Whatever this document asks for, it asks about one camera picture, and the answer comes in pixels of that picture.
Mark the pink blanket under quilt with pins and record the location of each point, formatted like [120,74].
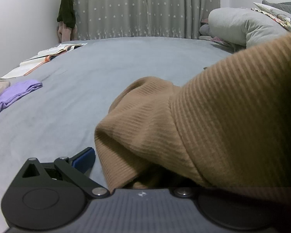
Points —
[215,40]

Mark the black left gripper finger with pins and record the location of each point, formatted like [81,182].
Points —
[56,192]

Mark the brown ribbed knit sweater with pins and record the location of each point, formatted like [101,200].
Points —
[229,127]

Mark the grey star-patterned curtain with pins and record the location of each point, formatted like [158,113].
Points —
[99,19]

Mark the floral patterned pillow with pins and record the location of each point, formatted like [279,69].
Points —
[280,16]

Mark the grey bed sheet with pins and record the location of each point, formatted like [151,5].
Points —
[79,87]

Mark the dark green hanging garment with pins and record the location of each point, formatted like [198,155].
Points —
[66,13]

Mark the light grey rolled quilt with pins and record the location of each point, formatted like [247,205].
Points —
[241,27]

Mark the pink hanging garment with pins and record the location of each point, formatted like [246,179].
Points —
[65,33]

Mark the open book with orange spine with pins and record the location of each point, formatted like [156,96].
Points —
[44,56]

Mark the purple garment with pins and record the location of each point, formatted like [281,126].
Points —
[17,91]

